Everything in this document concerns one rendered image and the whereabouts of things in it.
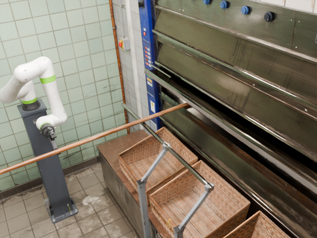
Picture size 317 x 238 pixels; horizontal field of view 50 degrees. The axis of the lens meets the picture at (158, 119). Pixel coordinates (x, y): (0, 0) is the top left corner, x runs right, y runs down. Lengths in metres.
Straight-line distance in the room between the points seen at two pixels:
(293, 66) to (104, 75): 2.36
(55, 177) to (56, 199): 0.25
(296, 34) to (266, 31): 0.18
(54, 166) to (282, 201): 2.00
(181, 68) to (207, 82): 0.32
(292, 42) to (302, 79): 0.18
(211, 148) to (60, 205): 1.69
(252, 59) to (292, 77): 0.27
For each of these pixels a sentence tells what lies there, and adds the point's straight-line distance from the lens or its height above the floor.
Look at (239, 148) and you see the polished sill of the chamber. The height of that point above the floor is 1.18.
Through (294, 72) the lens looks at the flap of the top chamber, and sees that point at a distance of 1.75.
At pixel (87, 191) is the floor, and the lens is 3.82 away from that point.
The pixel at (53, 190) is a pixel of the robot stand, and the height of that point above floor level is 0.36.
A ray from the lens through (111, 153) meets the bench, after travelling 3.30.
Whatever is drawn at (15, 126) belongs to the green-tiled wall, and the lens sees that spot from 3.68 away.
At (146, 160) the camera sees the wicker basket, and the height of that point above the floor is 0.59.
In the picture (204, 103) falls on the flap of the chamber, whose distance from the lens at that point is 2.29.
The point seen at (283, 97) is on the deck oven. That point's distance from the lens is 1.83.
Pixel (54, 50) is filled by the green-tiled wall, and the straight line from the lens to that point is 3.47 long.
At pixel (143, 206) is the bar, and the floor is 0.74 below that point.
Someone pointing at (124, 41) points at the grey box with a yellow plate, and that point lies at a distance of 3.29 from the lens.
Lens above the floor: 2.50
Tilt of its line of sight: 31 degrees down
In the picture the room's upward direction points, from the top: 5 degrees counter-clockwise
